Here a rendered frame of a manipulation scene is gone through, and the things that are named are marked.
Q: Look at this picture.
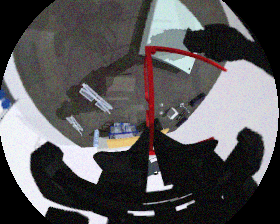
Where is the long white flat panel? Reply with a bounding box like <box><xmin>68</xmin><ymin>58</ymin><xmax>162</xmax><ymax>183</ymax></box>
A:
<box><xmin>97</xmin><ymin>131</ymin><xmax>142</xmax><ymax>152</ymax></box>

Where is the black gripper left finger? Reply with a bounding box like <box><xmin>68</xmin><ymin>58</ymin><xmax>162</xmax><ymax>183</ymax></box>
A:
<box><xmin>92</xmin><ymin>127</ymin><xmax>150</xmax><ymax>188</ymax></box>

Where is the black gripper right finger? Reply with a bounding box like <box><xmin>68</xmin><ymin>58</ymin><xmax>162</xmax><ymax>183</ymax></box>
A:
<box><xmin>154</xmin><ymin>127</ymin><xmax>219</xmax><ymax>186</ymax></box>

